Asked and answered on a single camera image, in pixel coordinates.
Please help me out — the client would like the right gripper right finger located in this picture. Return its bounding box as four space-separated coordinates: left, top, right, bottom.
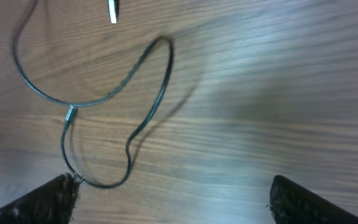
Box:
268 175 358 224

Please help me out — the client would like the thin black split cable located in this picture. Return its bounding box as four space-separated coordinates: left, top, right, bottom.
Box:
12 0 175 189

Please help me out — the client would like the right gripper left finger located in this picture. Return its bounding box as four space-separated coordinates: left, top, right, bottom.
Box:
0 173 80 224

